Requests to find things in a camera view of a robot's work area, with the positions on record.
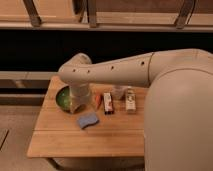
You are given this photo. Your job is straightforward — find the green ceramic bowl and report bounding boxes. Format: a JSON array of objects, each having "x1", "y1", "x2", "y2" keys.
[{"x1": 55, "y1": 86, "x2": 71, "y2": 112}]

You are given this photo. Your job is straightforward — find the wooden table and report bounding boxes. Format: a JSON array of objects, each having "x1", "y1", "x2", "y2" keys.
[{"x1": 27, "y1": 76, "x2": 147, "y2": 158}]

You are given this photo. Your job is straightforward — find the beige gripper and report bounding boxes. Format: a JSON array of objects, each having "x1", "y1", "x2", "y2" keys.
[{"x1": 69, "y1": 84, "x2": 91, "y2": 114}]

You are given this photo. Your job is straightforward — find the white small bottle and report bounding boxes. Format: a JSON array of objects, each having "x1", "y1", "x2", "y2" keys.
[{"x1": 125, "y1": 88, "x2": 136, "y2": 113}]

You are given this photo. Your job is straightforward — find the blue sponge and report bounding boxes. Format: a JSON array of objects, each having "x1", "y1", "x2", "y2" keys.
[{"x1": 77, "y1": 113, "x2": 99, "y2": 129}]

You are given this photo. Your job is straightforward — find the clear plastic cup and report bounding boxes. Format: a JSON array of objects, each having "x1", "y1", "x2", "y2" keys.
[{"x1": 112, "y1": 85, "x2": 125, "y2": 100}]

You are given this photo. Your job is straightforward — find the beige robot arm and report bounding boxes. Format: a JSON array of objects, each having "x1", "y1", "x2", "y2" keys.
[{"x1": 58, "y1": 49, "x2": 213, "y2": 171}]

